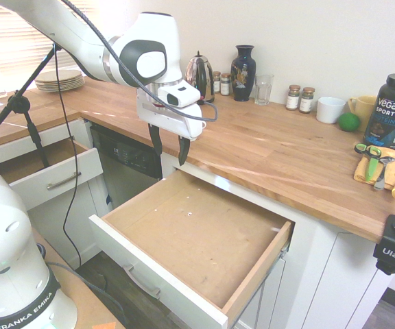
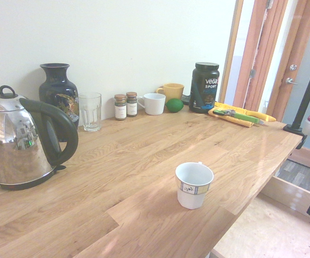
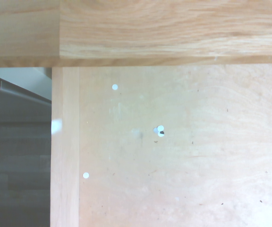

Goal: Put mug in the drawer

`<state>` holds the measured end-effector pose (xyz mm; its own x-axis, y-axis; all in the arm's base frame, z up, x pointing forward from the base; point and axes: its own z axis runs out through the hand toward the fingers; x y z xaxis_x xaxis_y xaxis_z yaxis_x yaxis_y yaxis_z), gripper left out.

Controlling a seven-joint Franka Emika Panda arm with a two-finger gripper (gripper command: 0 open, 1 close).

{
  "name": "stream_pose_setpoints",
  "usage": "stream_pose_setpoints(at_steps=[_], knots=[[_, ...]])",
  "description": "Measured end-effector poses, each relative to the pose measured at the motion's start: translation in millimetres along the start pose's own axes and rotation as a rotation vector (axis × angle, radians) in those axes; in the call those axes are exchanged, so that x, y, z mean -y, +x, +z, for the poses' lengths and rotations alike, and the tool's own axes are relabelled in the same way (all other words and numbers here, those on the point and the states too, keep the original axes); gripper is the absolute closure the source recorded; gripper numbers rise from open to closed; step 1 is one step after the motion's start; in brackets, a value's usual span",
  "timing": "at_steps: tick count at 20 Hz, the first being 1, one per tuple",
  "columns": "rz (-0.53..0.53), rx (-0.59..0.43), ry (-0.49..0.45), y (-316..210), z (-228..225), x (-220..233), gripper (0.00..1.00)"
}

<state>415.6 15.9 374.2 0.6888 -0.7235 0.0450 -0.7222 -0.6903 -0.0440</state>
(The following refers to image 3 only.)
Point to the large wooden drawer white front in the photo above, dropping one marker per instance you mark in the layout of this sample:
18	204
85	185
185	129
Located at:
173	153

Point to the white paper dot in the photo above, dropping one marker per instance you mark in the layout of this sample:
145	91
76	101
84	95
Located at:
114	87
155	130
160	134
86	175
160	128

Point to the stainless steel dishwasher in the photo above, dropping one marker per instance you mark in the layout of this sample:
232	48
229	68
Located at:
13	104

